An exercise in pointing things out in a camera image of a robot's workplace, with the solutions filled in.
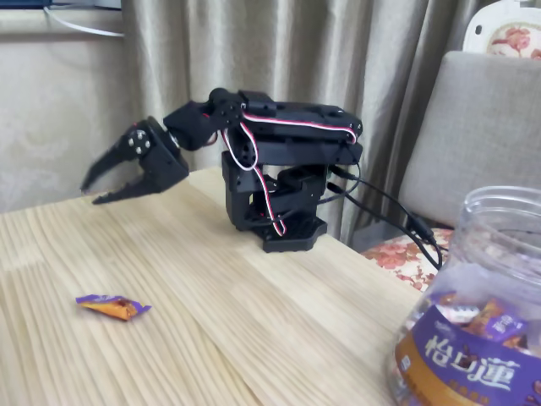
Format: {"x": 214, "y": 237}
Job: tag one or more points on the purple orange candy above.
{"x": 114, "y": 307}

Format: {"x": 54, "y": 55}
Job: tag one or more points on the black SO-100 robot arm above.
{"x": 296, "y": 152}

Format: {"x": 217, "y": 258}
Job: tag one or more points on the orange-brown snack packet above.
{"x": 486, "y": 316}

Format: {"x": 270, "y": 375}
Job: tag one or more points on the clear plastic candy jar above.
{"x": 465, "y": 368}

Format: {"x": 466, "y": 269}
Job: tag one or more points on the purple snack packet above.
{"x": 505, "y": 328}

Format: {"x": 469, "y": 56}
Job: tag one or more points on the dark flat device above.
{"x": 72, "y": 3}

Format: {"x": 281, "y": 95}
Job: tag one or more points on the beige window sill ledge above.
{"x": 25, "y": 25}

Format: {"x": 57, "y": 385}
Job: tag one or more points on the beige patterned curtain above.
{"x": 338, "y": 51}

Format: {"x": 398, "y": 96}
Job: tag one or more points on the floral seat cushion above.
{"x": 393, "y": 254}

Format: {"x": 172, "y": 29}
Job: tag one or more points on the grey upholstered chair back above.
{"x": 486, "y": 127}

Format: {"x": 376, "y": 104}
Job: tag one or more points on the white floral chair back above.
{"x": 511, "y": 40}

